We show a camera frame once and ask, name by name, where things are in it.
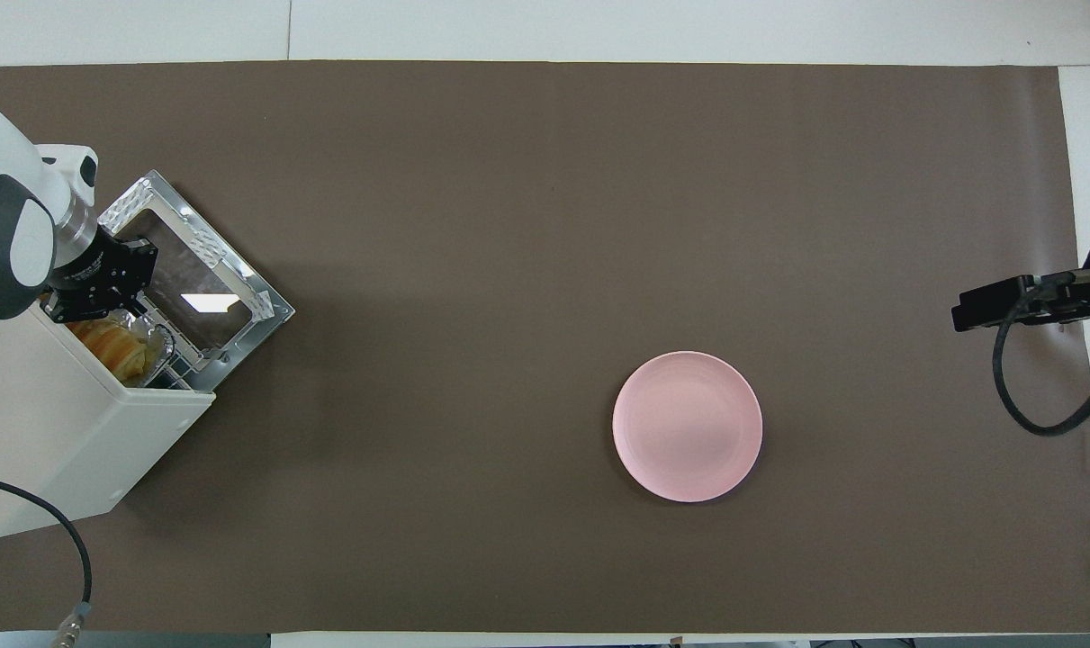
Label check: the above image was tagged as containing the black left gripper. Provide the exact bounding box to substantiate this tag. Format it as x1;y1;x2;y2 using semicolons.
41;225;178;365

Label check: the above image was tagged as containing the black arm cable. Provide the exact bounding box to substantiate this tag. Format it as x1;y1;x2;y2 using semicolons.
0;472;94;648
993;279;1090;437

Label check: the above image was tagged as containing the brown table mat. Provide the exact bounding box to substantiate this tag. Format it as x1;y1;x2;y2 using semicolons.
0;61;1090;634

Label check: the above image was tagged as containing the metal oven rack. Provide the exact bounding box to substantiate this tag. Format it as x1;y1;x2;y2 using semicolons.
149;346;196;391

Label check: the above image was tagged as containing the white toaster oven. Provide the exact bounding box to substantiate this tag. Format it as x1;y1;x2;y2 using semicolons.
0;297;217;539

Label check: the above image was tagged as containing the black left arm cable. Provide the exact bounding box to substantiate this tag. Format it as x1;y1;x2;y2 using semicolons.
0;472;94;648

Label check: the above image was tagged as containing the glass oven door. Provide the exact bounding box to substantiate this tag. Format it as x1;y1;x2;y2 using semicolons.
99;170;295;392

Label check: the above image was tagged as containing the sliced orange bread loaf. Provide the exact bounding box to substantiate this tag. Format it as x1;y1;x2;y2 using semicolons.
72;319;154;379

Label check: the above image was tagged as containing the aluminium foil tray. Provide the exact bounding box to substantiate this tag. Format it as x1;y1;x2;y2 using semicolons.
68;310;178;388

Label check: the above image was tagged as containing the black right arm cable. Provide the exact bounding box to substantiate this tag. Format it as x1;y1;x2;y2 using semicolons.
993;279;1090;437

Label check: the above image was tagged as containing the pink round plate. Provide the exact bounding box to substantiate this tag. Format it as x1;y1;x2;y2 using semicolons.
612;351;763;503

